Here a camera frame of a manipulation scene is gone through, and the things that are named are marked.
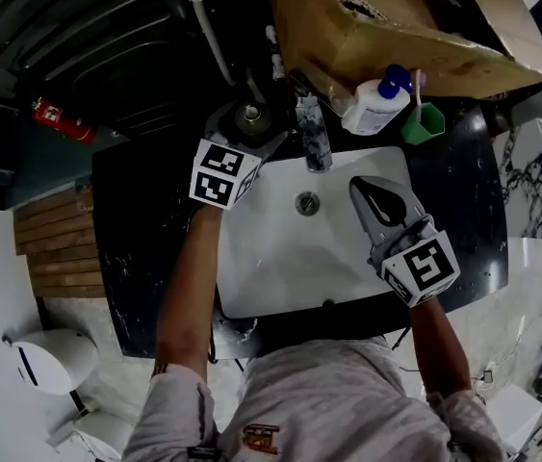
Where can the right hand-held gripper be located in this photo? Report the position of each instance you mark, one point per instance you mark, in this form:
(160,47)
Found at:
(424,265)

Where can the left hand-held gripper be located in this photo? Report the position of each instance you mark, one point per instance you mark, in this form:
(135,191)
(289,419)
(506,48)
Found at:
(215,181)

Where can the dark olive bottle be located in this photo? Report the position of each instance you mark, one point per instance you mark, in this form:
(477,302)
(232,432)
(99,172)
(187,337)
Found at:
(252,119)

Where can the person's left forearm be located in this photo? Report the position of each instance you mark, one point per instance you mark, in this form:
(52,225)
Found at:
(188,296)

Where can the person's right forearm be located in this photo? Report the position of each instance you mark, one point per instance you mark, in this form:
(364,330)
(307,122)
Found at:
(441,349)

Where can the black sink counter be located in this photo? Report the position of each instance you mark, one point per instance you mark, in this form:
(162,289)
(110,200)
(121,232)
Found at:
(448,219)

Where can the metal sink drain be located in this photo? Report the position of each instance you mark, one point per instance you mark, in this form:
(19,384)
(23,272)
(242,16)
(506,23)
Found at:
(307,203)

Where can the white sink basin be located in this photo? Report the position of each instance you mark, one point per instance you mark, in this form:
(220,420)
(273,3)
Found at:
(280,258)

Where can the marbled chrome faucet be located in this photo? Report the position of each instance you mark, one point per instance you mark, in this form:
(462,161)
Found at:
(314,135)

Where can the white pipe fittings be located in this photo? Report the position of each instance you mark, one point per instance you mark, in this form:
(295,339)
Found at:
(276,63)

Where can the green cup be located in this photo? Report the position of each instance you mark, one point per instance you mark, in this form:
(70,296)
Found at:
(422,125)

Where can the white blue-cap pump dispenser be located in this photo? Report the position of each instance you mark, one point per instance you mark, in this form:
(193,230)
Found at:
(371,109)

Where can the white pipe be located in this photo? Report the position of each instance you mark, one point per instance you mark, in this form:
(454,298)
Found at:
(210,32)

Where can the pink toothbrush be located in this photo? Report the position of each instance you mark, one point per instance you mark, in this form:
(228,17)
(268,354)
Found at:
(417,89)

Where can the marble patterned panel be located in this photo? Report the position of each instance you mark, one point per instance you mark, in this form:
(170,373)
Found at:
(540,176)

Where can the brown cardboard box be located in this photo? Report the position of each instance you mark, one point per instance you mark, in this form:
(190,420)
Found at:
(395,32)

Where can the red fire extinguisher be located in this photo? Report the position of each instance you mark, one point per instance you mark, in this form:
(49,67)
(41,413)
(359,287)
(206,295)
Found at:
(66,122)

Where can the dark ribbed panel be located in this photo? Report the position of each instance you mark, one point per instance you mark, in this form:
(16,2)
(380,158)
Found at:
(83,32)

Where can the small floor plug adapter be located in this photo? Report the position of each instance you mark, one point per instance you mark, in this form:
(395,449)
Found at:
(487,376)

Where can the person's grey patterned shirt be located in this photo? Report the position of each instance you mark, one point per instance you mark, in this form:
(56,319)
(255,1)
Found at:
(328,402)

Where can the wooden slat mat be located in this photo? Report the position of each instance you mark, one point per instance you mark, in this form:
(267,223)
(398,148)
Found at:
(59,253)

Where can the white box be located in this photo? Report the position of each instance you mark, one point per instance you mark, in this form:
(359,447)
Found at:
(516,419)

